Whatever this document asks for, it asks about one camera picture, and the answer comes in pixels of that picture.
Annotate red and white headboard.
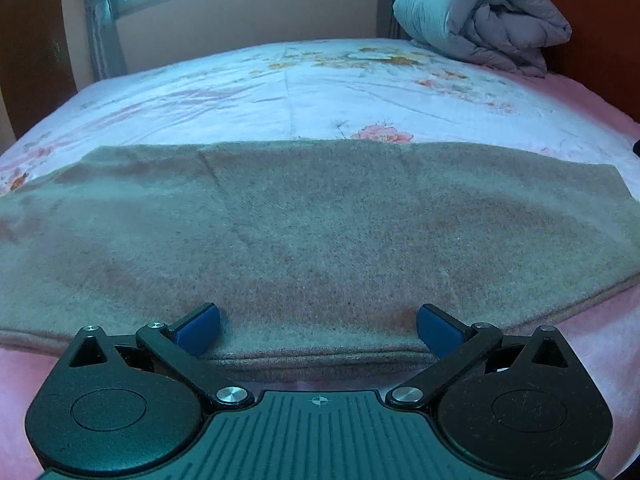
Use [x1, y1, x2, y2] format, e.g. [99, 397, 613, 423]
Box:
[537, 0, 640, 124]

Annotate rolled grey quilt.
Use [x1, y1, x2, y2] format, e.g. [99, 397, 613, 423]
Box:
[392, 0, 573, 79]

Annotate bed with pink floral sheet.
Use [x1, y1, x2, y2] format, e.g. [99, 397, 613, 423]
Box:
[0, 37, 640, 480]

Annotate brown wooden door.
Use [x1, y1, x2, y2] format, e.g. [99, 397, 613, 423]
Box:
[0, 0, 77, 157]

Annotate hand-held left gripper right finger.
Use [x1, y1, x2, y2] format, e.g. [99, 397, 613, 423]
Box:
[385, 303, 572, 410]

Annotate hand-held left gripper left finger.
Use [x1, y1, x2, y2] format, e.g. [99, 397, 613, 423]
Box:
[66, 302, 255, 410]

